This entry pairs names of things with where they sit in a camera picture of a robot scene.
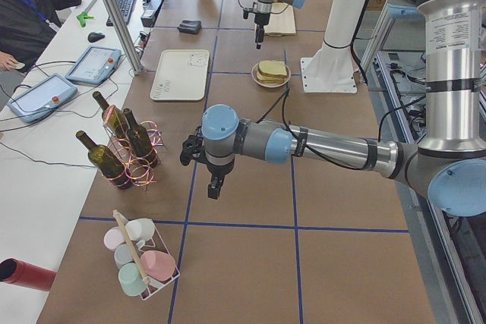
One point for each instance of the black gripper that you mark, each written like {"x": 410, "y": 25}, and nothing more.
{"x": 261, "y": 19}
{"x": 219, "y": 168}

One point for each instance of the bread slice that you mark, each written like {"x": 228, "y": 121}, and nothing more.
{"x": 269, "y": 80}
{"x": 271, "y": 68}

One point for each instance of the cream bear tray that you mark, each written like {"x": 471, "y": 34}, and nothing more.
{"x": 181, "y": 75}

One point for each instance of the wooden cutting board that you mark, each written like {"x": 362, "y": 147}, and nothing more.
{"x": 282, "y": 20}

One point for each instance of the white round plate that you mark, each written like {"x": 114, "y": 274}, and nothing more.
{"x": 254, "y": 71}

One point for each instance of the folded grey cloth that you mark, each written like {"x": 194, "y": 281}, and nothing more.
{"x": 192, "y": 27}

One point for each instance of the green wine bottle middle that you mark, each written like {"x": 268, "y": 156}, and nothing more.
{"x": 139, "y": 139}

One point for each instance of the green wine bottle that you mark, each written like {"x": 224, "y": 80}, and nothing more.
{"x": 139, "y": 139}
{"x": 112, "y": 117}
{"x": 106, "y": 161}

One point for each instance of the white cup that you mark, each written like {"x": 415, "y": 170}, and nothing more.
{"x": 141, "y": 229}

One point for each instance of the salmon pink cup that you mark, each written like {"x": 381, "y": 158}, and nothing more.
{"x": 157, "y": 264}

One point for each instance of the green wine bottle front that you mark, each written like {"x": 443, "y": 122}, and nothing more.
{"x": 106, "y": 161}

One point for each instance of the green wine bottle back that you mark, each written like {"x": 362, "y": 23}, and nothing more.
{"x": 112, "y": 117}

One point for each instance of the light pink cup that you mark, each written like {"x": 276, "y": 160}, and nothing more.
{"x": 113, "y": 238}

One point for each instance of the grey cup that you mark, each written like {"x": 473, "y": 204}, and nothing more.
{"x": 122, "y": 256}

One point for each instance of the mint green cup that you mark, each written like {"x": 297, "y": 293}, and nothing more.
{"x": 130, "y": 280}

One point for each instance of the black keyboard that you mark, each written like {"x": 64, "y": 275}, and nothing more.
{"x": 126, "y": 7}

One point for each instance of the teach pendant far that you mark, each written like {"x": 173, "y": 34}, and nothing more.
{"x": 94, "y": 66}

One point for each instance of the teach pendant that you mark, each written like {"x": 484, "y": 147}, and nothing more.
{"x": 94, "y": 66}
{"x": 41, "y": 100}

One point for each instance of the black computer mouse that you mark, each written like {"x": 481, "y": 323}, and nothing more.
{"x": 95, "y": 36}

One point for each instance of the green clamp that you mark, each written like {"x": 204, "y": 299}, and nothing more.
{"x": 83, "y": 17}

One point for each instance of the teach pendant near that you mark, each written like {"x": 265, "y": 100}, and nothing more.
{"x": 41, "y": 100}

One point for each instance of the red cylinder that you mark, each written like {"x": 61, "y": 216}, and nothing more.
{"x": 20, "y": 273}

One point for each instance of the seated person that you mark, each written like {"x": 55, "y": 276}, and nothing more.
{"x": 27, "y": 28}

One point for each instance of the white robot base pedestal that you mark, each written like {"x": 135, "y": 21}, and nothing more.
{"x": 331, "y": 70}

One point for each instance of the copper wire bottle rack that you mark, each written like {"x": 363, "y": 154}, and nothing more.
{"x": 138, "y": 170}

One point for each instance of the wooden rack handle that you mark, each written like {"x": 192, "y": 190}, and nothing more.
{"x": 120, "y": 222}

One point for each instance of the aluminium frame post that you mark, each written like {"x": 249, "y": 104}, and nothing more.
{"x": 123, "y": 35}

